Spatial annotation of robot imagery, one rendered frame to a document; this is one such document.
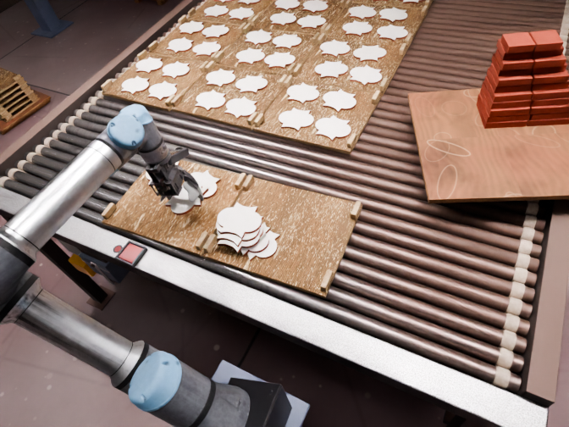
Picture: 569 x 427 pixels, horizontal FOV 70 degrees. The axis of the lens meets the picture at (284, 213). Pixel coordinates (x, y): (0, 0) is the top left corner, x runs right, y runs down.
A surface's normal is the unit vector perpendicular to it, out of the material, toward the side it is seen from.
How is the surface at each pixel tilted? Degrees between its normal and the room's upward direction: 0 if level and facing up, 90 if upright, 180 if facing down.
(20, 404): 0
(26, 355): 0
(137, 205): 0
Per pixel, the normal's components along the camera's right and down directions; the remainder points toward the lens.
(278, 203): -0.13, -0.61
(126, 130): 0.52, -0.16
